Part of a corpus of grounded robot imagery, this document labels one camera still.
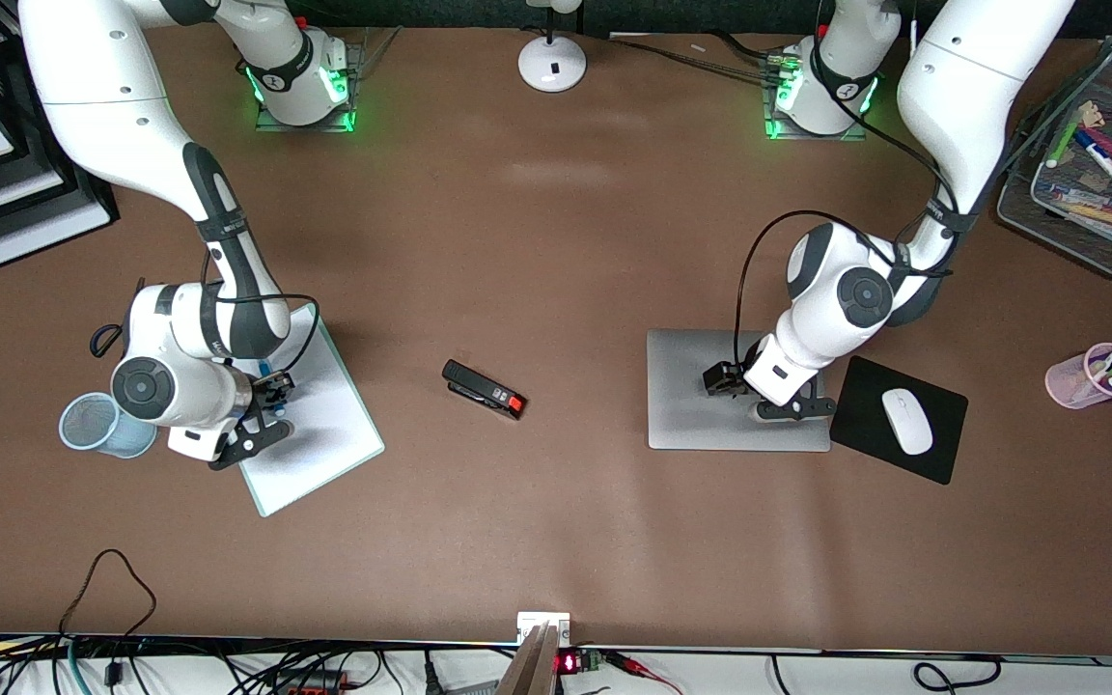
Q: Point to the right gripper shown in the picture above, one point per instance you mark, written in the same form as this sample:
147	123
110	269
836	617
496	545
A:
269	390

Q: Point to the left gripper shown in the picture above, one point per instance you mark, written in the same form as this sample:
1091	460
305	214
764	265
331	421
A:
722	375

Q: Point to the silver laptop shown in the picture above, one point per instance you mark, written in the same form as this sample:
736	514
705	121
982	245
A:
701	425

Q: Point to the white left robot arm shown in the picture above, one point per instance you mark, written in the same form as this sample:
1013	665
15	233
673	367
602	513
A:
961	97

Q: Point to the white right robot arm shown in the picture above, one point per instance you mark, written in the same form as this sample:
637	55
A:
102	97

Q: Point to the green capped marker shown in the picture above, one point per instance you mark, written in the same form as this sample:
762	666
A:
1063	143

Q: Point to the blue capped white marker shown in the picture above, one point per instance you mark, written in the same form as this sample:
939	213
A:
1108	166

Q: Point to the light teal clipboard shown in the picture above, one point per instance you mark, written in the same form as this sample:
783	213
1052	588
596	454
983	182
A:
271	507

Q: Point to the black mouse pad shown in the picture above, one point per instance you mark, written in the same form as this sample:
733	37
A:
860	425

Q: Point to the white paper sheet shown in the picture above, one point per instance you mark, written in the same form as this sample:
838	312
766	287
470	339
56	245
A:
324	425

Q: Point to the white computer mouse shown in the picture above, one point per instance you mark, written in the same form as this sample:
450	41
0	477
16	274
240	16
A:
906	422

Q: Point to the blue mesh pen cup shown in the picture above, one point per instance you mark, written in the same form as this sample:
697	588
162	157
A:
83	425

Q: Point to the black scissors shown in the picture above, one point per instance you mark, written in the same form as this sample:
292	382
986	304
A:
100	340

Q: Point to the black stapler red tip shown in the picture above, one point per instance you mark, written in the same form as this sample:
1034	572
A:
479	388

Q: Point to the orange terminal strip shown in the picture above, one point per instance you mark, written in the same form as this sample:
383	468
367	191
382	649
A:
310	683

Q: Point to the pink mesh pen cup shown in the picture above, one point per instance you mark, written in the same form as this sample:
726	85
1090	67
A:
1068	386

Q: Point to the red clip lead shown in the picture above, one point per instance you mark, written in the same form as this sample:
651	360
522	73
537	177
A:
633	666

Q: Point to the small white box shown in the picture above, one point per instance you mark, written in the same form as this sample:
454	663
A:
532	620

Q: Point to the black mesh desk organizer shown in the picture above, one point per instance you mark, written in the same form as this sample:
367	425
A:
1077	246

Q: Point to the red LED display module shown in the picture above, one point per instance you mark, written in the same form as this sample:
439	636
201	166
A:
568	663

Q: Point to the yellow pens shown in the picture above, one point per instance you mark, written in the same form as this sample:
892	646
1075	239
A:
1092	210

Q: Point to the white round lamp base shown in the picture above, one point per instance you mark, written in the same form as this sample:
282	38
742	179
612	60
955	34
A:
552	63

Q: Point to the brown eraser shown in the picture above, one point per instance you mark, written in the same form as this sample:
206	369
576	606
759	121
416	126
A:
1091	116

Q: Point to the grey metal post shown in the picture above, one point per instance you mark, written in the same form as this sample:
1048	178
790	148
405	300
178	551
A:
532	666

